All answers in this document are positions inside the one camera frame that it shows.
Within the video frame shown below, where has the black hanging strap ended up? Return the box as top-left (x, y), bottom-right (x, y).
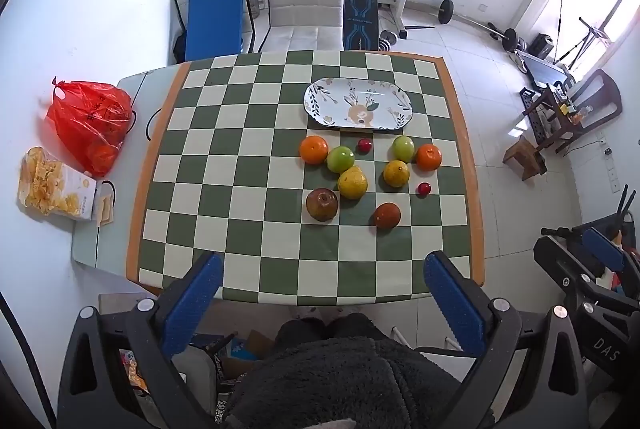
top-left (557, 0), bottom-right (567, 61)

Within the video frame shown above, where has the black perforated panel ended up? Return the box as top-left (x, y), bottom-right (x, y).
top-left (520, 86), bottom-right (552, 146)

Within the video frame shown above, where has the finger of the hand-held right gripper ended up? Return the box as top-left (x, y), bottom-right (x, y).
top-left (582, 226), bottom-right (640, 281)
top-left (533, 236), bottom-right (609, 311)

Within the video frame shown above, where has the green apple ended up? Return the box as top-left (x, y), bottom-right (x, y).
top-left (391, 135), bottom-right (416, 163)
top-left (327, 146), bottom-right (356, 174)

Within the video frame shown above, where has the person's dark fleece clothing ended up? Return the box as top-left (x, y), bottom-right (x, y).
top-left (220, 313), bottom-right (467, 429)

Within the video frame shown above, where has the yellow lemon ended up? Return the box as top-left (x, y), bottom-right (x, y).
top-left (337, 166), bottom-right (369, 200)

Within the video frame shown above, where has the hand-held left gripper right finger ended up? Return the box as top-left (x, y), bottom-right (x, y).
top-left (423, 250), bottom-right (589, 429)

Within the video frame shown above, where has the green white checkered tablecloth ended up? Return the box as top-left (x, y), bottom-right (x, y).
top-left (126, 50), bottom-right (486, 307)

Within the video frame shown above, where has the beige paper bag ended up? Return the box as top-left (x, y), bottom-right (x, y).
top-left (95, 180), bottom-right (119, 228)

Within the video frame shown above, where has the small wooden stool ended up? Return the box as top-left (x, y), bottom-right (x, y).
top-left (502, 134), bottom-right (549, 182)

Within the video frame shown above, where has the dark red apple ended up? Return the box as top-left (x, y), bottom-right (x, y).
top-left (305, 188), bottom-right (340, 223)

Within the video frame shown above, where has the blue pad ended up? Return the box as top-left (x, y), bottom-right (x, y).
top-left (185, 0), bottom-right (247, 61)

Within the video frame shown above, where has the brown round fruit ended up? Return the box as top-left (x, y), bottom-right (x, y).
top-left (372, 202), bottom-right (402, 230)

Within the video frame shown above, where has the window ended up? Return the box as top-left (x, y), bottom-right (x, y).
top-left (590, 0), bottom-right (638, 47)

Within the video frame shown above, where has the black blue weight bench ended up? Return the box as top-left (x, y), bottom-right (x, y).
top-left (344, 0), bottom-right (379, 52)

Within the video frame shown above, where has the white power strip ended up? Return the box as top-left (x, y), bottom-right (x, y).
top-left (602, 136), bottom-right (621, 196)

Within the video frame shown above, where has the orange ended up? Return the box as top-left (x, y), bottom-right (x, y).
top-left (299, 135), bottom-right (330, 166)
top-left (416, 144), bottom-right (444, 171)

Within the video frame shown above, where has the floral oval plate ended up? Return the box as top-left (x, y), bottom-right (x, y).
top-left (303, 78), bottom-right (415, 131)

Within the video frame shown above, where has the dark wooden chair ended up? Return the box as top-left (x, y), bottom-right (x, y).
top-left (522, 69), bottom-right (624, 155)

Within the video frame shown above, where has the floor barbell with small plates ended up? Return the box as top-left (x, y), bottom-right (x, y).
top-left (437, 0), bottom-right (519, 53)

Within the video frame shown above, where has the black speaker box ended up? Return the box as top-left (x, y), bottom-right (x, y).
top-left (530, 34), bottom-right (555, 60)

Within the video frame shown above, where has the red plastic bag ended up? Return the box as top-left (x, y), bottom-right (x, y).
top-left (45, 78), bottom-right (135, 177)

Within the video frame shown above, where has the black tripod stand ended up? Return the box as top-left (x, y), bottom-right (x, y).
top-left (555, 16), bottom-right (617, 71)

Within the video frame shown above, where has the cardboard box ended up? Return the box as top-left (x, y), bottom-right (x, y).
top-left (221, 330), bottom-right (277, 378)

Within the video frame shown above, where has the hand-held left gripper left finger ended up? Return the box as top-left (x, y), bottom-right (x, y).
top-left (57, 251), bottom-right (224, 429)

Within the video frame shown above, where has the yellow round citrus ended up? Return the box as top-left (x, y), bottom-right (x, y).
top-left (383, 160), bottom-right (411, 188)

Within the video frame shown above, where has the potato chips box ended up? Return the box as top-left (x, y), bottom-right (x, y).
top-left (17, 146), bottom-right (98, 222)

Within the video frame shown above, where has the flat dark monitor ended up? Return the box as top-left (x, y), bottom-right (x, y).
top-left (517, 49), bottom-right (576, 91)

